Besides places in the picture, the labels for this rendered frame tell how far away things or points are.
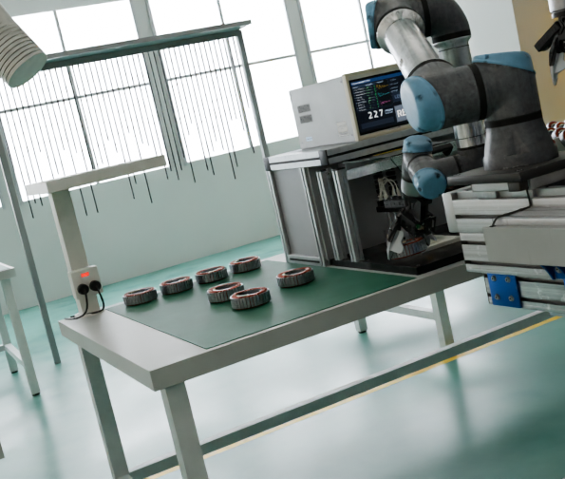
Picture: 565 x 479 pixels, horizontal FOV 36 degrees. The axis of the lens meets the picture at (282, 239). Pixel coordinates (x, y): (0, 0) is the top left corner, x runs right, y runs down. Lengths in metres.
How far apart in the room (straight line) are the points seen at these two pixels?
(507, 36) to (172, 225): 4.05
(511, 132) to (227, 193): 7.55
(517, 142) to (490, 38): 5.03
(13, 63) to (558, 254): 1.93
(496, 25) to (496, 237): 5.13
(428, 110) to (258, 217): 7.66
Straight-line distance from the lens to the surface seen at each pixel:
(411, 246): 2.41
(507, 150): 1.81
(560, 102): 6.81
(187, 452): 2.12
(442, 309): 4.10
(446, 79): 1.79
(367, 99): 2.69
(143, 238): 8.93
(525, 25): 6.67
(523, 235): 1.64
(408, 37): 2.01
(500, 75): 1.81
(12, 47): 2.98
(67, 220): 2.89
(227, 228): 9.24
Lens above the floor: 1.24
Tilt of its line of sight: 8 degrees down
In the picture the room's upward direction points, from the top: 13 degrees counter-clockwise
